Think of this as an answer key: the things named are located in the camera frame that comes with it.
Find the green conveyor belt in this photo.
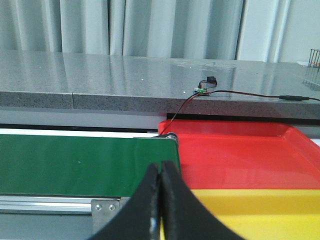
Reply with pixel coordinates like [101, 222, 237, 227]
[0, 134, 180, 197]

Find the grey pleated curtain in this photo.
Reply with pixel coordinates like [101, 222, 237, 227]
[0, 0, 320, 63]

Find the red plastic tray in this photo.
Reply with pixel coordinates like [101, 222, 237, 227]
[158, 119, 320, 189]

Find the yellow plastic tray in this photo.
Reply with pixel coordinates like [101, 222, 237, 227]
[159, 188, 320, 240]

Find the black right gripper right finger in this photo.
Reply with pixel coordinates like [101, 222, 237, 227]
[161, 161, 243, 240]

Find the aluminium conveyor side rail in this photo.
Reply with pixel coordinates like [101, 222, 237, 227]
[0, 195, 92, 214]

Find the steel conveyor support bracket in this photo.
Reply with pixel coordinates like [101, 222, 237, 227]
[90, 198, 120, 234]

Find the small green circuit board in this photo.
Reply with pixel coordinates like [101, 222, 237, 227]
[193, 76, 218, 96]

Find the red black wire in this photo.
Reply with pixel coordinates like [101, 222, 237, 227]
[159, 90, 320, 135]

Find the grey stone counter shelf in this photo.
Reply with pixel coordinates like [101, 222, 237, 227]
[0, 50, 320, 121]

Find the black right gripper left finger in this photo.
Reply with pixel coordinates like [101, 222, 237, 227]
[90, 163, 160, 240]

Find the wire rack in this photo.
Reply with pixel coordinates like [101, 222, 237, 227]
[302, 48, 320, 88]

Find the conveyor end roller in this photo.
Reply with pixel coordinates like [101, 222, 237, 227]
[156, 132, 179, 145]

